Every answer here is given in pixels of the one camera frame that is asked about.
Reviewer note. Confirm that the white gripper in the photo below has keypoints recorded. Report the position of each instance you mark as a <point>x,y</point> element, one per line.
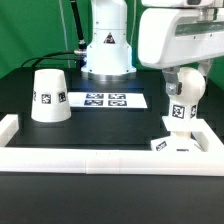
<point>177,32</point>

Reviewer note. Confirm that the white lamp bulb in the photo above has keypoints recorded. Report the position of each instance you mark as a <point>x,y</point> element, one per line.
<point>184,106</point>

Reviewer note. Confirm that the white lamp base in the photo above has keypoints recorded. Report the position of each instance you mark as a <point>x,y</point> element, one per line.
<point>179,138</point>

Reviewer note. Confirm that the white lamp shade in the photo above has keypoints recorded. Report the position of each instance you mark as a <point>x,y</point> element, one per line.
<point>50,100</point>

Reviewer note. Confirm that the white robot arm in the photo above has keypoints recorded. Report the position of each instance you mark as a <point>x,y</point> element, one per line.
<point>109,54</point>

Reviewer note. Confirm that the white marker sheet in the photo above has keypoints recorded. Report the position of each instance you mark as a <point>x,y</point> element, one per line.
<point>107,100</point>

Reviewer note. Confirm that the white U-shaped fence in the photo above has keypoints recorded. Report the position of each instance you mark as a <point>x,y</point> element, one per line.
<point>52,160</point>

